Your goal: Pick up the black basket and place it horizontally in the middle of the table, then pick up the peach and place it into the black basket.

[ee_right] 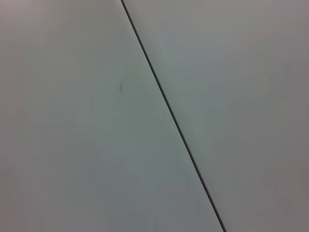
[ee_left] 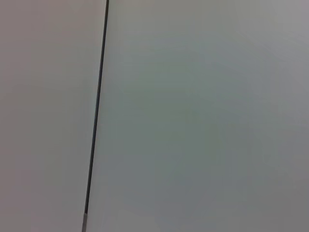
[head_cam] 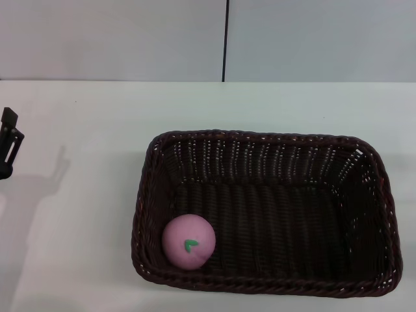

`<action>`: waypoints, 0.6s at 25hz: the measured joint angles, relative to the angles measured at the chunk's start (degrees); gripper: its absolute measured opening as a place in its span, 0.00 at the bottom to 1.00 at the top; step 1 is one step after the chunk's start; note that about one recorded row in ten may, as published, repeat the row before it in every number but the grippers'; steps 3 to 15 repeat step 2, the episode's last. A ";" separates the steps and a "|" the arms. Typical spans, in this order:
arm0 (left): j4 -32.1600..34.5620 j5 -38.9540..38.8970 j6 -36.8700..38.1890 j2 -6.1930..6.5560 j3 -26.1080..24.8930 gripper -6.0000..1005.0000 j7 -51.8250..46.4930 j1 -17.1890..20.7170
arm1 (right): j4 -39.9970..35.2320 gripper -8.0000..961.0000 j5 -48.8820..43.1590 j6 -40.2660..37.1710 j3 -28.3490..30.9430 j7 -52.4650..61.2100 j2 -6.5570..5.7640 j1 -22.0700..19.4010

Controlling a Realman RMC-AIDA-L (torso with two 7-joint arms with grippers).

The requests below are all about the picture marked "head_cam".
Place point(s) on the pink toy peach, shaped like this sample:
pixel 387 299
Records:
pixel 187 240

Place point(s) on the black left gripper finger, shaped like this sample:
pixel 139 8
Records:
pixel 9 139

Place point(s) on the dark brown woven basket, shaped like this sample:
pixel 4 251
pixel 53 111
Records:
pixel 276 221

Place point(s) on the black vertical wall strip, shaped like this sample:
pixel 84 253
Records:
pixel 226 39

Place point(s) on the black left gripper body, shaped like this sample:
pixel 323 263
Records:
pixel 5 172

